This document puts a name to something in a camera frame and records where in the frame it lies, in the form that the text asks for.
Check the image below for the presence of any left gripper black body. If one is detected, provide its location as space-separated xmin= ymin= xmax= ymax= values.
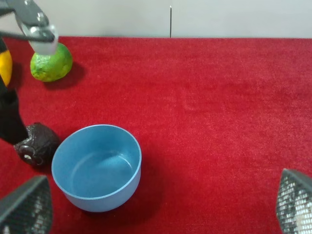
xmin=0 ymin=39 xmax=27 ymax=144

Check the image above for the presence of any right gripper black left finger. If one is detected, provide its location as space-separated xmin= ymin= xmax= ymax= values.
xmin=0 ymin=175 xmax=53 ymax=234

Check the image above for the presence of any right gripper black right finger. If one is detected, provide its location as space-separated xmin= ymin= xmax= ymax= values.
xmin=276 ymin=169 xmax=312 ymax=234

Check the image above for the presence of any dark purple round fruit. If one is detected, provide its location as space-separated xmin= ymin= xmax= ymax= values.
xmin=14 ymin=122 xmax=60 ymax=167

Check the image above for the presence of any yellow mango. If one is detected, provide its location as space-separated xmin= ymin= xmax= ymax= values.
xmin=0 ymin=50 xmax=13 ymax=87

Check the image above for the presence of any green avocado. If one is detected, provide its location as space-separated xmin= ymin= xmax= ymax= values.
xmin=30 ymin=43 xmax=73 ymax=82

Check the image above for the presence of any blue bowl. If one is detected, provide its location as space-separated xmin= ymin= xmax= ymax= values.
xmin=51 ymin=124 xmax=142 ymax=213

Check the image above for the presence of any red velvet table cloth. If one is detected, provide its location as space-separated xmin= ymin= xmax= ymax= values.
xmin=5 ymin=37 xmax=312 ymax=234

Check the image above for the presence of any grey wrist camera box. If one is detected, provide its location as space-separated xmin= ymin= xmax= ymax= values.
xmin=0 ymin=0 xmax=59 ymax=55

